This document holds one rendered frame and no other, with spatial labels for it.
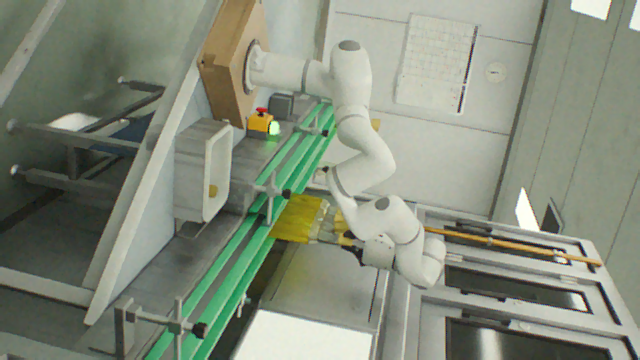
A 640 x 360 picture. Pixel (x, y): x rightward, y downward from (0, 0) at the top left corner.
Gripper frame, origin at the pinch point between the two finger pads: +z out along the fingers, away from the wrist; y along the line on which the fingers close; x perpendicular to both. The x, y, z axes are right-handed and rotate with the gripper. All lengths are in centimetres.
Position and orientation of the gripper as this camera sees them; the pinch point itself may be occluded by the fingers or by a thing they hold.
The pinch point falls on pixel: (349, 241)
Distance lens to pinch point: 169.6
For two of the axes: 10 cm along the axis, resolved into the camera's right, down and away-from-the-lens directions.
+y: 1.2, -9.1, -4.0
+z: -8.9, -2.8, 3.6
